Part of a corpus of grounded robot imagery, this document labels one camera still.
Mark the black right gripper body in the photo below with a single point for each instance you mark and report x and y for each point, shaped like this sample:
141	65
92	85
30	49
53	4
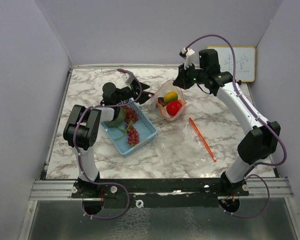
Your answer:
190	76

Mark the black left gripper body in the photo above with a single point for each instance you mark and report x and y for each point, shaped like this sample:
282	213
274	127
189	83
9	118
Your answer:
126	92

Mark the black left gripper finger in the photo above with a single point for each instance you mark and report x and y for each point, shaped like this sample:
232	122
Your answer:
143	86
147	95

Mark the red tomato fruit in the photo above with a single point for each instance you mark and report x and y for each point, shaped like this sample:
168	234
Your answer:
173	108

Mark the clear zip bag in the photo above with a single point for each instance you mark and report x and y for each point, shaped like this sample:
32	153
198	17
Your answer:
155	107

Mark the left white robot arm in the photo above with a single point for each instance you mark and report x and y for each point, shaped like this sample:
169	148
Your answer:
81	129

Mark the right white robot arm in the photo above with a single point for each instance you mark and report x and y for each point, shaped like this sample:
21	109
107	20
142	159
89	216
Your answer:
260	139

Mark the clear bag orange zipper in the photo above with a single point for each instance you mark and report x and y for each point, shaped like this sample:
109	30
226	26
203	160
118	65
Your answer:
181	149

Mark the green netted melon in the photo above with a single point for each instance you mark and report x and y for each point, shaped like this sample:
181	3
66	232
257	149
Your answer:
119	120

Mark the red grape bunch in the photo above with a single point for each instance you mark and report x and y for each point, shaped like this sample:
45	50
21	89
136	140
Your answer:
130	132

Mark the blue perforated plastic basket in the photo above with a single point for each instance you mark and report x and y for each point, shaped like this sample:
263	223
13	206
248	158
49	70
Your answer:
144	127

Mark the small whiteboard with writing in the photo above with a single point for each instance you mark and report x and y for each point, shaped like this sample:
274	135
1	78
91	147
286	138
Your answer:
245	57

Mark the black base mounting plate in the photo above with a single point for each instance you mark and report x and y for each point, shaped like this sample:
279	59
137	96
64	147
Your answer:
151	201

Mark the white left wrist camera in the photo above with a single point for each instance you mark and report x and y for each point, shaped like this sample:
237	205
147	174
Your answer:
127	76

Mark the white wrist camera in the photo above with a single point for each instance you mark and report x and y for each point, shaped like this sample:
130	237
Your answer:
127	76
189	57

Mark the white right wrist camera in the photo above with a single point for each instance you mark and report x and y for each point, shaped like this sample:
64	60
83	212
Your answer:
189	57

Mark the aluminium front rail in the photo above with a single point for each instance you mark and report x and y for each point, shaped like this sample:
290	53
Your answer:
60	190

